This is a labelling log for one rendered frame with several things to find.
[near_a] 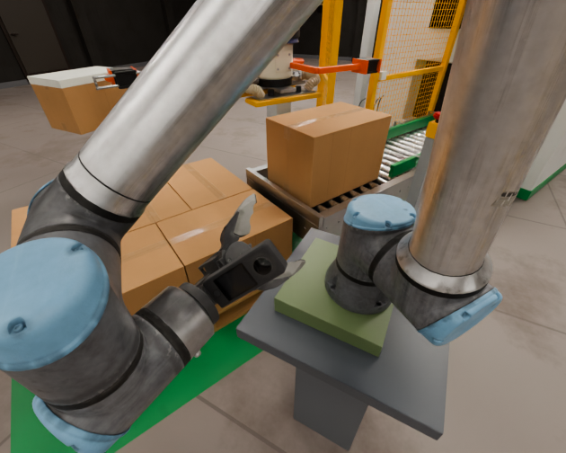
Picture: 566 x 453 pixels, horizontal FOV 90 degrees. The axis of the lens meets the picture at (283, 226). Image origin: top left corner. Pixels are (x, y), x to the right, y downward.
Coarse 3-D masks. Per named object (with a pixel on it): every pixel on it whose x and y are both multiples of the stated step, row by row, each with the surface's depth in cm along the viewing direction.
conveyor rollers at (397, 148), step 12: (408, 132) 261; (420, 132) 260; (396, 144) 235; (408, 144) 236; (420, 144) 237; (384, 156) 217; (396, 156) 218; (408, 156) 214; (384, 168) 200; (384, 180) 183; (348, 192) 173; (360, 192) 177; (324, 204) 166; (336, 204) 160
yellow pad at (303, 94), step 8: (296, 88) 125; (264, 96) 119; (272, 96) 119; (280, 96) 119; (288, 96) 121; (296, 96) 122; (304, 96) 124; (312, 96) 126; (320, 96) 128; (256, 104) 114; (264, 104) 116; (272, 104) 118
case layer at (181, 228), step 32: (160, 192) 172; (192, 192) 172; (224, 192) 172; (256, 192) 172; (160, 224) 146; (192, 224) 146; (224, 224) 146; (256, 224) 146; (288, 224) 151; (128, 256) 127; (160, 256) 127; (192, 256) 127; (288, 256) 165; (128, 288) 112; (160, 288) 120
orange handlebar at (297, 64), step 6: (294, 60) 125; (300, 60) 127; (294, 66) 117; (300, 66) 114; (306, 66) 111; (312, 66) 110; (330, 66) 110; (336, 66) 110; (342, 66) 112; (348, 66) 113; (354, 66) 115; (360, 66) 116; (312, 72) 109; (318, 72) 108; (324, 72) 109; (330, 72) 110; (108, 78) 94
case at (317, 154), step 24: (288, 120) 153; (312, 120) 153; (336, 120) 153; (360, 120) 153; (384, 120) 159; (288, 144) 150; (312, 144) 135; (336, 144) 144; (360, 144) 156; (384, 144) 171; (288, 168) 158; (312, 168) 142; (336, 168) 154; (360, 168) 168; (288, 192) 167; (312, 192) 151; (336, 192) 164
